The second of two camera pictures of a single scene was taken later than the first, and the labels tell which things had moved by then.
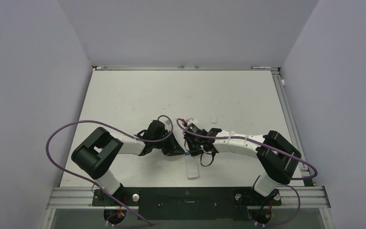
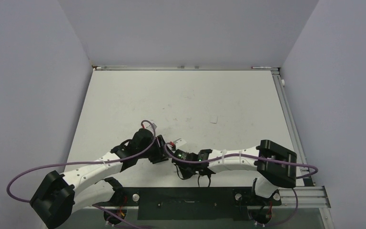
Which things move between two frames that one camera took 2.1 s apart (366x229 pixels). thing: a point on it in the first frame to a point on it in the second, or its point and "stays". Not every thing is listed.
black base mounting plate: x=187 y=203 stays
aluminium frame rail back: x=116 y=67 stays
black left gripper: x=173 y=148 to x=161 y=154
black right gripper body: x=194 y=146 to x=187 y=171
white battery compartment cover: x=214 y=119 stays
